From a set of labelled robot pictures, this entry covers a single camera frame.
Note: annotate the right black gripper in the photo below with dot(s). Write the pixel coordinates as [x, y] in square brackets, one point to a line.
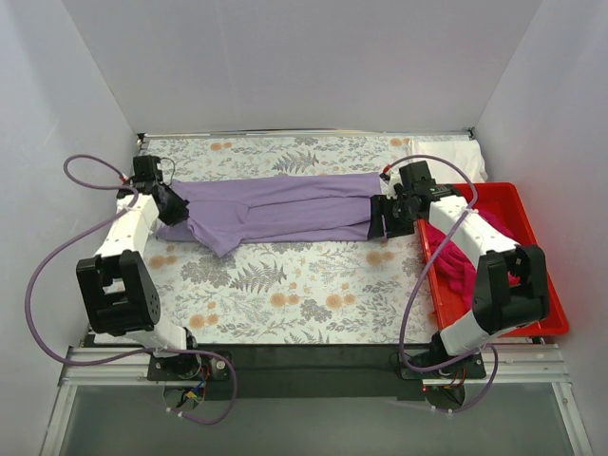
[380, 218]

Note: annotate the white folded t shirt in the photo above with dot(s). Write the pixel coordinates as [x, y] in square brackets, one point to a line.
[465, 154]

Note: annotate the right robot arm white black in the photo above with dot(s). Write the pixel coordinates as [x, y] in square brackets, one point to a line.
[511, 287]

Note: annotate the magenta t shirt in bin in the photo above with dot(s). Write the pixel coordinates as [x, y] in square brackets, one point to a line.
[453, 265]

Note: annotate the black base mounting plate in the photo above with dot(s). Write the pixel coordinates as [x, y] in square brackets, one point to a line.
[333, 371]

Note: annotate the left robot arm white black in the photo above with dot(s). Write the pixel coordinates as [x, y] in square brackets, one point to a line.
[120, 296]

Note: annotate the purple t shirt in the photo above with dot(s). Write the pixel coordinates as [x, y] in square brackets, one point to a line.
[224, 214]

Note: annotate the aluminium frame rail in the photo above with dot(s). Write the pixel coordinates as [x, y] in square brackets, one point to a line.
[524, 406]

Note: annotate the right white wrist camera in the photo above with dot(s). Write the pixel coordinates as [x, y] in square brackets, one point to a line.
[393, 184]

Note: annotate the red plastic bin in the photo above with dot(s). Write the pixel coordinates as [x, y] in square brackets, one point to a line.
[502, 202]

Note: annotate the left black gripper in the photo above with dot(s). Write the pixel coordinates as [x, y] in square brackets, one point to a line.
[176, 209]

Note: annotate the floral table mat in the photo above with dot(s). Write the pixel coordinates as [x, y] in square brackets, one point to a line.
[277, 293]

